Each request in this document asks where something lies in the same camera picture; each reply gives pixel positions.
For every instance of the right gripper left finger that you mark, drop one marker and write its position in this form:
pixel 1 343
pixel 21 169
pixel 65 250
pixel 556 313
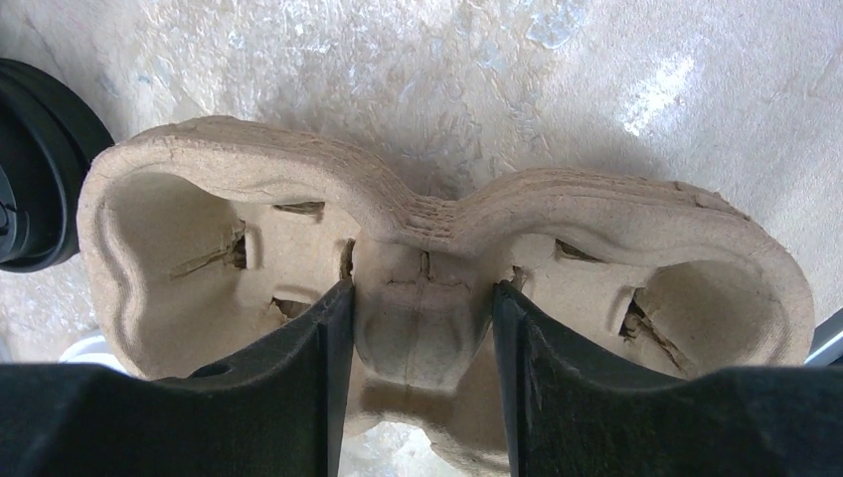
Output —
pixel 274 408

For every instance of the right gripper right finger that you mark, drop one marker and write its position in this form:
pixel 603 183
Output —
pixel 572 408

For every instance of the brown pulp cup carrier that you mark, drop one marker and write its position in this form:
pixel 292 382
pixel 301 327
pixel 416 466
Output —
pixel 199 237

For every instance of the white cup lid near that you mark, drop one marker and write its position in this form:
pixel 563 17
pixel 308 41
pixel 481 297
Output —
pixel 92 348

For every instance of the stack of black lids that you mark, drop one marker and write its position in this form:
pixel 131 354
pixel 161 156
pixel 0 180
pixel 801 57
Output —
pixel 49 138

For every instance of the black aluminium base frame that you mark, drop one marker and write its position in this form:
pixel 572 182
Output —
pixel 826 346

